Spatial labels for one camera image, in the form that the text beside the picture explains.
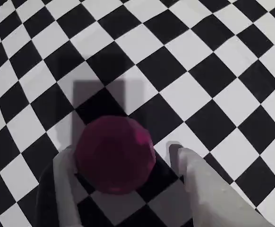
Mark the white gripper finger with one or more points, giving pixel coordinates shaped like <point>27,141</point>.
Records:
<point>210,201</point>

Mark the pink faceted ball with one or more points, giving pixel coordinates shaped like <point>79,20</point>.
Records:
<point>114,156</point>

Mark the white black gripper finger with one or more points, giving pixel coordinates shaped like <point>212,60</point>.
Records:
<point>64,194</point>

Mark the black white checkerboard mat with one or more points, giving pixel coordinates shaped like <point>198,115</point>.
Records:
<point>199,71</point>

